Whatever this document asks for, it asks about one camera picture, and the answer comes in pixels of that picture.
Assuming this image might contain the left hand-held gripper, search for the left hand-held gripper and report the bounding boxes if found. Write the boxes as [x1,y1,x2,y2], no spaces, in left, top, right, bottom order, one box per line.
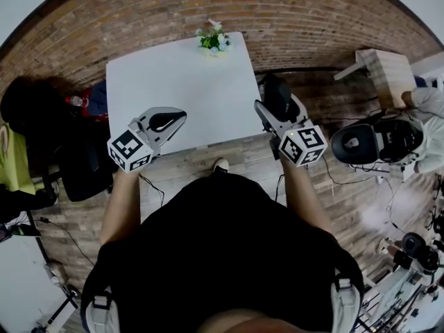
[106,106,188,173]

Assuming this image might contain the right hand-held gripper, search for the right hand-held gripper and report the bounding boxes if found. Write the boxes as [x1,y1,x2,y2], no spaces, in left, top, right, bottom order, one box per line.
[254,94,329,169]

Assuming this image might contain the person's right forearm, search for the person's right forearm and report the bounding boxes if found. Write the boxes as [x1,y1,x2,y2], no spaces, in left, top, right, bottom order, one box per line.
[279,157,334,235]

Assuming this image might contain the person's left forearm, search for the person's left forearm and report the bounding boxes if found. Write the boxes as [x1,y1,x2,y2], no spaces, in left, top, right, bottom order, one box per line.
[99,168,142,246]

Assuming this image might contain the red box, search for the red box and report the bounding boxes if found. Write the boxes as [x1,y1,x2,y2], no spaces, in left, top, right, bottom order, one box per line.
[81,81,108,123]

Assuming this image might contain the person's shoe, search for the person's shoe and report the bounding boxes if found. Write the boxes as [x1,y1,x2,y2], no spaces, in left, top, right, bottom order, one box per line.
[212,157,230,175]

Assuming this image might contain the artificial flowers in white pot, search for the artificial flowers in white pot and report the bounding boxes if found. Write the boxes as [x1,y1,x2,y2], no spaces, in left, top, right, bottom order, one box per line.
[195,18,232,58]

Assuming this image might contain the clear water bottle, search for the clear water bottle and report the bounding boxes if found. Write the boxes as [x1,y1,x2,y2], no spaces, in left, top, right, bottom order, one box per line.
[65,95,90,107]

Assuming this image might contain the black office chair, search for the black office chair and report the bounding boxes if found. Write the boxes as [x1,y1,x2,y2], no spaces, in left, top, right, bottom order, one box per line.
[0,76,115,203]

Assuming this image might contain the person's black shirt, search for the person's black shirt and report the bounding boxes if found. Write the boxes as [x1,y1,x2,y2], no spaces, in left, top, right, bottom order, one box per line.
[80,171,365,333]

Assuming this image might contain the yellow-green tablecloth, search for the yellow-green tablecloth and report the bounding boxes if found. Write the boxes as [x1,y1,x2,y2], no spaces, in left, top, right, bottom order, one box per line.
[0,123,37,194]

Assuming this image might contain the black laptop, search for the black laptop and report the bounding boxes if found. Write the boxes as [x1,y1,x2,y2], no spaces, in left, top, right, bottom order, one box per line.
[0,222,42,242]

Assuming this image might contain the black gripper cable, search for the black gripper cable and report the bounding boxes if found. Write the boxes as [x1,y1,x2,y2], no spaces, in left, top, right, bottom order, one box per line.
[138,173,166,207]
[273,173,287,203]

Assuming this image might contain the thin floor cable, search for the thin floor cable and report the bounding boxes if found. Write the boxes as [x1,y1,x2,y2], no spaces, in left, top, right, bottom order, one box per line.
[321,154,379,187]

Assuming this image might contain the black floor cable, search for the black floor cable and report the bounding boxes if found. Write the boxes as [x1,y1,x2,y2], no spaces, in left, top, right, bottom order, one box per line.
[40,216,96,266]

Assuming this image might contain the person's white backpack strap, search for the person's white backpack strap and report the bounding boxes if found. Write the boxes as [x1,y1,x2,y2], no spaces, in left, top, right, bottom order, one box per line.
[329,277,364,333]
[80,286,121,333]

